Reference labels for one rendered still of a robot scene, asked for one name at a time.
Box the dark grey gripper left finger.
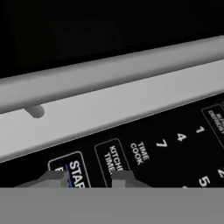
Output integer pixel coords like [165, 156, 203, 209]
[13, 170, 71, 189]

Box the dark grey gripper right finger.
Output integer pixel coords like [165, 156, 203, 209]
[111, 170, 153, 189]

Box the microwave start button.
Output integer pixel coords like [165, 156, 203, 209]
[47, 150, 92, 189]

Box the black microwave oven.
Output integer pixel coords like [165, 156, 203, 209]
[0, 92, 224, 189]

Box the microwave door with dark window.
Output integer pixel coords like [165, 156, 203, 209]
[0, 0, 224, 164]

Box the grey microwave door handle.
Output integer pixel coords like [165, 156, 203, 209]
[0, 34, 224, 119]

